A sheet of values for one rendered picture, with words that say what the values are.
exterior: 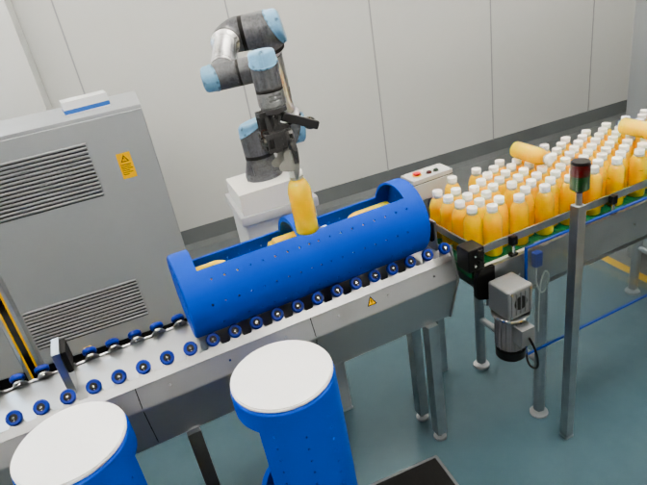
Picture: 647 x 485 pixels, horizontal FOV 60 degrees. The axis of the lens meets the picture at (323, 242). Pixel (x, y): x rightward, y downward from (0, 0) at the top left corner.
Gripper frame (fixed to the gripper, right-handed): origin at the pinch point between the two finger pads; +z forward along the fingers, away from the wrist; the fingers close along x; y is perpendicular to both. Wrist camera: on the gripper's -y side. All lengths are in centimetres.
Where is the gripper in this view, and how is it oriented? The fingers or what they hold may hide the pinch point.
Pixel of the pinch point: (295, 172)
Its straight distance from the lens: 163.8
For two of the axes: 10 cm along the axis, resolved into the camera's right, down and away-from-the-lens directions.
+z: 1.9, 8.8, 4.3
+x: 4.2, 3.2, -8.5
